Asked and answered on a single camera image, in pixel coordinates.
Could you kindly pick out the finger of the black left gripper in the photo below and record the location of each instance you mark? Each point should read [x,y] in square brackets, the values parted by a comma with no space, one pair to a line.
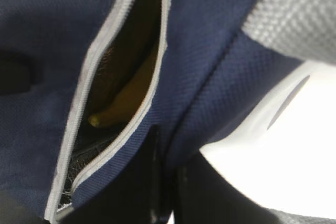
[19,72]

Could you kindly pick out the brown bread roll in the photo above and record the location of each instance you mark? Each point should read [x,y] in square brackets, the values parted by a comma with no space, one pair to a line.
[119,63]

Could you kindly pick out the navy blue lunch bag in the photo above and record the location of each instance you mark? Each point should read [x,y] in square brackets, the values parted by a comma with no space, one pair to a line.
[225,70]

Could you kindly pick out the yellow banana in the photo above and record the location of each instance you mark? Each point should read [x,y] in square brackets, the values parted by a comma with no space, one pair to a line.
[129,99]

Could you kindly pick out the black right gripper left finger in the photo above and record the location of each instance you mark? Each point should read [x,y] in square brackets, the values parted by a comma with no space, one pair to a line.
[135,196]

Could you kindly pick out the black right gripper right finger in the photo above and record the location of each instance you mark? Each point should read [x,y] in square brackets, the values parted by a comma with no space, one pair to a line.
[203,196]

